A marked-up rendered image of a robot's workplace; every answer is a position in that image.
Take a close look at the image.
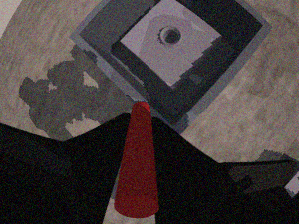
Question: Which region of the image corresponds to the dark red peg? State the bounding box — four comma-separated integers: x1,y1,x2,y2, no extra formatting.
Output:
114,101,159,218

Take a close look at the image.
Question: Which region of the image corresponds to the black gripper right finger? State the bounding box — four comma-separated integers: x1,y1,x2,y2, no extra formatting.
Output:
150,118,296,224

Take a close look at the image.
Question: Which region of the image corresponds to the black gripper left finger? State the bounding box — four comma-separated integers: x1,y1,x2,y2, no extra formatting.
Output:
0,113,131,224

